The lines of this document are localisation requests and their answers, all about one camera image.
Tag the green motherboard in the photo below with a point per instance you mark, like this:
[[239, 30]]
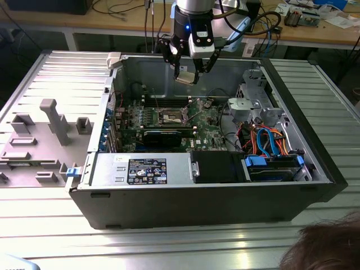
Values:
[[208, 132]]

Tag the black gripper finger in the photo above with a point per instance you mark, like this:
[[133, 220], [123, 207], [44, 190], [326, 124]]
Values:
[[171, 53], [197, 70]]

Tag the black drive bay block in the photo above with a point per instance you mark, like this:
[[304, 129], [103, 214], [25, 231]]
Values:
[[216, 167]]

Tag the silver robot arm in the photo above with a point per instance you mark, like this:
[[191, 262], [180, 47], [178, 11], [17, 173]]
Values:
[[194, 5]]

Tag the white papers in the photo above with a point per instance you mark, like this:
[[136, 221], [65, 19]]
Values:
[[341, 21]]

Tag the black box on desk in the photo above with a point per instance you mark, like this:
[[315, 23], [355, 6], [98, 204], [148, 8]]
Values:
[[47, 7]]

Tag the black graphics card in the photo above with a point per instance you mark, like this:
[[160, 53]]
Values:
[[161, 139]]

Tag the silver power supply unit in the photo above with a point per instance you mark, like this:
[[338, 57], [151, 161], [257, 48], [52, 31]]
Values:
[[112, 168]]

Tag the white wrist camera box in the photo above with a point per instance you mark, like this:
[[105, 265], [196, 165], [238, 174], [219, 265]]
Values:
[[201, 47]]

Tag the black PC case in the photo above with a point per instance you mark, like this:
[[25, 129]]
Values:
[[197, 208]]

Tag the silver CPU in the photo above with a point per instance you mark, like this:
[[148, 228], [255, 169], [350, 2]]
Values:
[[185, 77]]

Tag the white rounded object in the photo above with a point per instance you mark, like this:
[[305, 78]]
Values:
[[17, 264]]

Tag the grey parts rack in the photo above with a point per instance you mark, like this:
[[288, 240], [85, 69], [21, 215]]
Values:
[[45, 146]]

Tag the green RAM stick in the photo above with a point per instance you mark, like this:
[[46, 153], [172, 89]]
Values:
[[168, 128]]

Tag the electronic device with coil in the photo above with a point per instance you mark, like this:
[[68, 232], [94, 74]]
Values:
[[292, 18]]

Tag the blue box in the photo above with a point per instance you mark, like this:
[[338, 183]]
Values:
[[332, 3]]

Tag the CPU socket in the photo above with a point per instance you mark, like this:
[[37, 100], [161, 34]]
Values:
[[168, 114]]

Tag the silver coin battery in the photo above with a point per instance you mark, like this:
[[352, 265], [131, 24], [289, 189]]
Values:
[[207, 104]]

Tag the wooden desk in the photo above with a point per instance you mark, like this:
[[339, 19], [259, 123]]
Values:
[[70, 21]]

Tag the RAM slot with white clips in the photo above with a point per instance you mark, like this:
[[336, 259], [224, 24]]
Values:
[[174, 102], [174, 97]]

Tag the hard disk in blue carrier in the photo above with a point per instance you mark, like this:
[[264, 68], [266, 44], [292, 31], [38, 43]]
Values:
[[254, 163]]

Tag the silver drive cage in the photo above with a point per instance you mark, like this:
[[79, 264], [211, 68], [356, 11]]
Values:
[[244, 105]]

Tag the blue case latch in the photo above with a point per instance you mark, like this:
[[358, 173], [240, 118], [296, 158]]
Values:
[[73, 172]]

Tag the brown-haired person's head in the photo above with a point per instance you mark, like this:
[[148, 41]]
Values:
[[326, 247]]

